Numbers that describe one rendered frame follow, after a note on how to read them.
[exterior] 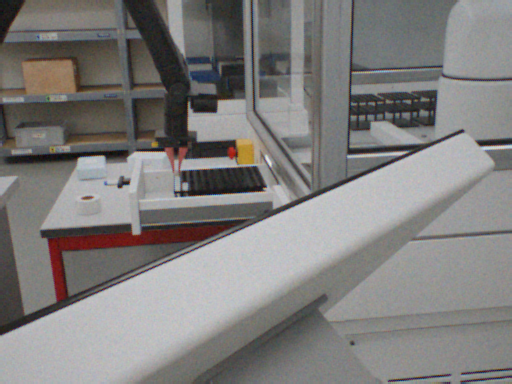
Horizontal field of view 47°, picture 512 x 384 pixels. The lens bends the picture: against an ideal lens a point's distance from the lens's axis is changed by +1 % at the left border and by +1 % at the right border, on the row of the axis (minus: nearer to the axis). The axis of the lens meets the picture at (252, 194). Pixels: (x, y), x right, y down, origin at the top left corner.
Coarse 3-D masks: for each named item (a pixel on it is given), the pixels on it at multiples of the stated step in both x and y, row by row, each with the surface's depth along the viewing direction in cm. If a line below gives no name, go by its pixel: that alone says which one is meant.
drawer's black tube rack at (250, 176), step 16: (192, 176) 148; (208, 176) 147; (224, 176) 147; (240, 176) 146; (256, 176) 146; (192, 192) 137; (208, 192) 145; (224, 192) 144; (240, 192) 144; (256, 192) 143
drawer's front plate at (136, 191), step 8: (136, 160) 153; (136, 168) 146; (136, 176) 139; (136, 184) 133; (144, 184) 156; (128, 192) 129; (136, 192) 129; (144, 192) 154; (136, 200) 130; (136, 208) 130; (136, 216) 131; (136, 224) 132; (136, 232) 132
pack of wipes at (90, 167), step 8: (80, 160) 202; (88, 160) 202; (96, 160) 201; (104, 160) 203; (80, 168) 194; (88, 168) 194; (96, 168) 195; (104, 168) 195; (80, 176) 194; (88, 176) 195; (96, 176) 195; (104, 176) 196
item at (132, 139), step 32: (32, 32) 512; (64, 32) 474; (96, 32) 477; (128, 32) 480; (128, 64) 528; (0, 96) 483; (32, 96) 486; (64, 96) 490; (96, 96) 493; (128, 96) 495; (160, 96) 500; (0, 128) 531; (128, 128) 504
